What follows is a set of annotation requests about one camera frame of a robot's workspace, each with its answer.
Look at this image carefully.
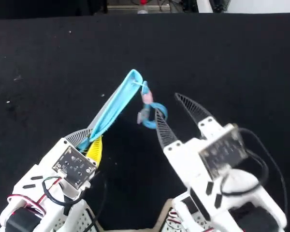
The blue strap with pink charm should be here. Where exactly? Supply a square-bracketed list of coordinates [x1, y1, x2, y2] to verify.
[136, 81, 169, 129]

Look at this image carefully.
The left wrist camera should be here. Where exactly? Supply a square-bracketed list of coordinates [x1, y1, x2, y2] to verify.
[51, 145, 98, 189]

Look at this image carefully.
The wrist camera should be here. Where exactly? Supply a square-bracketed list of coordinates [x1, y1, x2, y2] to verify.
[198, 123, 249, 180]
[51, 145, 98, 189]

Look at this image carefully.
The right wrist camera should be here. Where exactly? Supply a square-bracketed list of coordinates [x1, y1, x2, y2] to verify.
[198, 123, 249, 180]

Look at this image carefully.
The black cable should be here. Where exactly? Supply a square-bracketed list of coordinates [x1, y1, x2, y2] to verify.
[219, 150, 269, 197]
[238, 127, 289, 216]

